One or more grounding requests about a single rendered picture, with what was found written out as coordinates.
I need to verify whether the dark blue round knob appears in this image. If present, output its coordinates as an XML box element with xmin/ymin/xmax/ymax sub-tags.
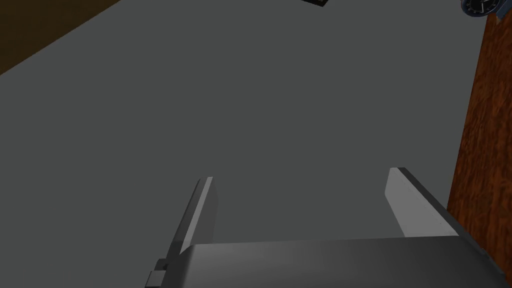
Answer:
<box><xmin>459</xmin><ymin>0</ymin><xmax>502</xmax><ymax>19</ymax></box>

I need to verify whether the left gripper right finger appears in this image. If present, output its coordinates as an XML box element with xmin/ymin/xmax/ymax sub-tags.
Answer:
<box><xmin>384</xmin><ymin>167</ymin><xmax>465</xmax><ymax>239</ymax></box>

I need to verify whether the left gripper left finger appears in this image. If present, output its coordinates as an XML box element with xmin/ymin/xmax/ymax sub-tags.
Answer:
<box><xmin>165</xmin><ymin>176</ymin><xmax>219</xmax><ymax>260</ymax></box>

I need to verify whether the reddish brown wooden door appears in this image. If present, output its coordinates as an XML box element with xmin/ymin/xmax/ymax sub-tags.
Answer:
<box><xmin>445</xmin><ymin>13</ymin><xmax>512</xmax><ymax>281</ymax></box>

